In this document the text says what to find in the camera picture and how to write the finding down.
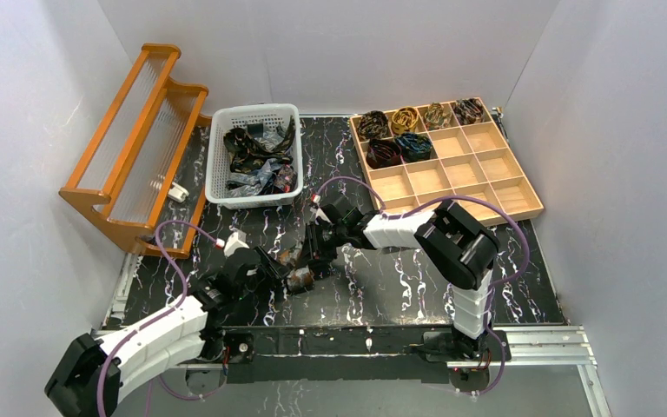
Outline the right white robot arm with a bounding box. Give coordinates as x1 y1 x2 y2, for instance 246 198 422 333
291 196 499 360

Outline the orange wooden rack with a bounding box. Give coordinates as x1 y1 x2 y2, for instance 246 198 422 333
59 43 211 259

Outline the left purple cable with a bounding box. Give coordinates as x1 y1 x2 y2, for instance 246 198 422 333
96 220 228 417

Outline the rolled dark brown tie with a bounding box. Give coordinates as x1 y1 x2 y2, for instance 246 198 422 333
357 110 391 142

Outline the dark camouflage tie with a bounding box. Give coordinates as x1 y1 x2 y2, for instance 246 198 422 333
222 116 297 174

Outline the white plastic basket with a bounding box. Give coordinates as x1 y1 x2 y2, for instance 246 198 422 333
205 103 304 209

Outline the grey blue tie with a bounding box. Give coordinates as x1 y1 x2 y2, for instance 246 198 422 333
225 129 288 198

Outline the orange grey patterned tie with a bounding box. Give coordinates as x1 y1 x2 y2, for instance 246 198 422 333
278 242 316 294

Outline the rolled dark striped tie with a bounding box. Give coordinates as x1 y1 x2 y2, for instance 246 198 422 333
452 97 485 125

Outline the small white clip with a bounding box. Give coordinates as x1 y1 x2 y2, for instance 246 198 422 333
168 182 189 203

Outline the rolled yellow tie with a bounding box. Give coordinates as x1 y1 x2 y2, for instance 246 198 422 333
390 106 419 136

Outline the wooden compartment tray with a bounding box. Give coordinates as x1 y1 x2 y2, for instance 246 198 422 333
349 97 545 220

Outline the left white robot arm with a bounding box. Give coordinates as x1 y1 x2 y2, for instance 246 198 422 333
44 232 291 416

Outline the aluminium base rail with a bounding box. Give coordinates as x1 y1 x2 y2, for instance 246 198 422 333
69 325 611 417

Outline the rolled dark red tie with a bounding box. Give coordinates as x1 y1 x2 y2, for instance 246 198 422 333
365 139 402 169

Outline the rolled blue black tie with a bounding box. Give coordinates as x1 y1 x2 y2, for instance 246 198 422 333
394 132 433 163

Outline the rolled brown multicolour tie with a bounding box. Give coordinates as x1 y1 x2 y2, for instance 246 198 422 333
423 103 451 130

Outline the dark red purple tie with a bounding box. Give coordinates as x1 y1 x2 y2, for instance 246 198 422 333
272 164 297 194

